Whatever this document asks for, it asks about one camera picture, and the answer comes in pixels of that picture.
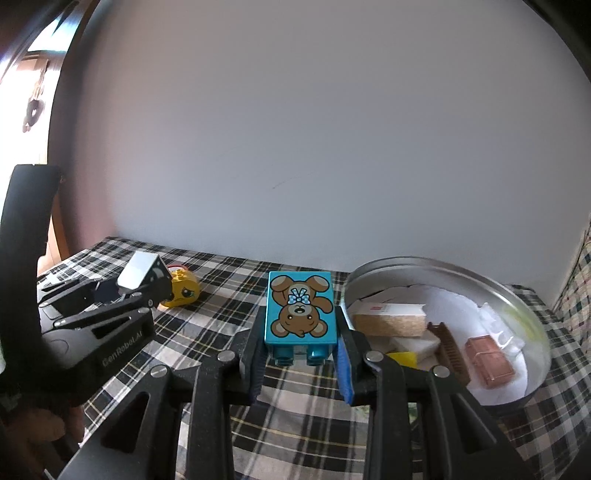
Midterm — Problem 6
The brown hair comb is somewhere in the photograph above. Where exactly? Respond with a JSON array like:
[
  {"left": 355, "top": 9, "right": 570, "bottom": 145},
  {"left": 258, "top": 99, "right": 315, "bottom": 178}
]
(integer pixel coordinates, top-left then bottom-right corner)
[{"left": 427, "top": 322, "right": 472, "bottom": 386}]

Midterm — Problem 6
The person's left hand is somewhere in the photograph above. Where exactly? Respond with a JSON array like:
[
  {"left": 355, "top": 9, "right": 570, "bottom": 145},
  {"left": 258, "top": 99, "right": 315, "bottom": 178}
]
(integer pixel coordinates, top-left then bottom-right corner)
[{"left": 7, "top": 404, "right": 85, "bottom": 446}]

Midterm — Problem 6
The yellow toy block with face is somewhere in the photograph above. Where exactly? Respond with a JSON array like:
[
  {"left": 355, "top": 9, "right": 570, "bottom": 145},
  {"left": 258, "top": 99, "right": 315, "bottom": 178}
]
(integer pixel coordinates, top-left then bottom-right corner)
[{"left": 159, "top": 268, "right": 201, "bottom": 309}]

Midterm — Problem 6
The teal teddy bear toy block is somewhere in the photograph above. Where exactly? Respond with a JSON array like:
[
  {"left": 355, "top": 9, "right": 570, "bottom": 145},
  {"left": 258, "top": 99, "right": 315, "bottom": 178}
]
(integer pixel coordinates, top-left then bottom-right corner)
[{"left": 263, "top": 271, "right": 340, "bottom": 367}]

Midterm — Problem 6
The hanging door ornament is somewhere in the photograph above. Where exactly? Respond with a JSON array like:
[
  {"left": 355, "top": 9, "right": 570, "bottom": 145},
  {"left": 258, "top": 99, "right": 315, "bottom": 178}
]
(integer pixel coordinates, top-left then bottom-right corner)
[{"left": 23, "top": 65, "right": 49, "bottom": 132}]

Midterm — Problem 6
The small yellow block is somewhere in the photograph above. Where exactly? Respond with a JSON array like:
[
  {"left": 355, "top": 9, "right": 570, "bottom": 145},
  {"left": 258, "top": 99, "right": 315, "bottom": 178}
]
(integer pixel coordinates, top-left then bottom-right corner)
[{"left": 387, "top": 351, "right": 419, "bottom": 369}]

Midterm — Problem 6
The black and white plaid cloth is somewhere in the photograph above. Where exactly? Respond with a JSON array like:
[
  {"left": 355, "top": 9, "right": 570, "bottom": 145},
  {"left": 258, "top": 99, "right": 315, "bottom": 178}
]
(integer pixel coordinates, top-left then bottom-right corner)
[{"left": 37, "top": 235, "right": 591, "bottom": 480}]

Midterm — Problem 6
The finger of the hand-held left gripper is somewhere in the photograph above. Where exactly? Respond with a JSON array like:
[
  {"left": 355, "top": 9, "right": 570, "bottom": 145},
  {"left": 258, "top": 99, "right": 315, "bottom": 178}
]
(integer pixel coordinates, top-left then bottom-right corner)
[
  {"left": 37, "top": 277, "right": 122, "bottom": 320},
  {"left": 53, "top": 265, "right": 173, "bottom": 331}
]

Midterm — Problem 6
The white box with moon face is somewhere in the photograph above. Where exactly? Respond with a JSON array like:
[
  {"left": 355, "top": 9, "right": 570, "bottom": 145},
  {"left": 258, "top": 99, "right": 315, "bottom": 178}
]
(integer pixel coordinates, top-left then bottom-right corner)
[{"left": 117, "top": 251, "right": 171, "bottom": 296}]

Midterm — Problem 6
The round metal tin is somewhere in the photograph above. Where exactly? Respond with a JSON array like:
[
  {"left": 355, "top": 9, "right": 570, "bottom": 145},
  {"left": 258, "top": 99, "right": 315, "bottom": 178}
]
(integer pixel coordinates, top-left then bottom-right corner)
[{"left": 344, "top": 256, "right": 552, "bottom": 409}]

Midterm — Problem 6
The pale checked cloth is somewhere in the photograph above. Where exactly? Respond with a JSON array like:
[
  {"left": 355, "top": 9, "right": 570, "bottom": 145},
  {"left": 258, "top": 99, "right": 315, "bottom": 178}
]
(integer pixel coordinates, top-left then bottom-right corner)
[{"left": 551, "top": 222, "right": 591, "bottom": 324}]

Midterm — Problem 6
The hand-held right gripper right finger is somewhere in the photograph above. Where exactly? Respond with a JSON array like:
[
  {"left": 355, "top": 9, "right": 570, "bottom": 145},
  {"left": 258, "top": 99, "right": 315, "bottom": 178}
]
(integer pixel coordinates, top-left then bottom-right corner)
[{"left": 336, "top": 306, "right": 522, "bottom": 480}]

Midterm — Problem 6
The wooden door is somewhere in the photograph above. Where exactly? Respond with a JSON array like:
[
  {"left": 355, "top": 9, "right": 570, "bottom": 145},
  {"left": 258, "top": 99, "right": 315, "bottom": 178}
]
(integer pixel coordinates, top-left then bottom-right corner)
[{"left": 0, "top": 28, "right": 75, "bottom": 273}]

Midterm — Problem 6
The box with red label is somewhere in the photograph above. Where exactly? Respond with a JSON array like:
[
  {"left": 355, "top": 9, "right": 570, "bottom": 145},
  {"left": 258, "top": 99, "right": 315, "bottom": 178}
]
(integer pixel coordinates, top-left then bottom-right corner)
[{"left": 353, "top": 298, "right": 428, "bottom": 337}]

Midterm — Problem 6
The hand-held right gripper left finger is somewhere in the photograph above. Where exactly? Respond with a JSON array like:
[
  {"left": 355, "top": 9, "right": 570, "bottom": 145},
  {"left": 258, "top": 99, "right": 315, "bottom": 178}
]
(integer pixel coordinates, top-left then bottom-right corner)
[{"left": 58, "top": 308, "right": 269, "bottom": 480}]

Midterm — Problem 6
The copper coloured box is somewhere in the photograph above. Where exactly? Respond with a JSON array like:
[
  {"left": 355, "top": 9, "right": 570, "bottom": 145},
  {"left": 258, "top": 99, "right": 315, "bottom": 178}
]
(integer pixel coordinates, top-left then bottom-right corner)
[{"left": 464, "top": 337, "right": 515, "bottom": 387}]

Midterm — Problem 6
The small white box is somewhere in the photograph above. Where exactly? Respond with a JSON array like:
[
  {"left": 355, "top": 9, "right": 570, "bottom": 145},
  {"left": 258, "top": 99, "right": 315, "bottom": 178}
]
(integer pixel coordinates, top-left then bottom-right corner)
[{"left": 390, "top": 335, "right": 439, "bottom": 367}]

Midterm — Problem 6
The white paper lining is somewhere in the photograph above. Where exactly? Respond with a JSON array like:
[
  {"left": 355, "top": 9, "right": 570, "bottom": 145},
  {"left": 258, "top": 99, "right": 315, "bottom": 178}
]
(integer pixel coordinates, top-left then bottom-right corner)
[{"left": 355, "top": 284, "right": 539, "bottom": 401}]

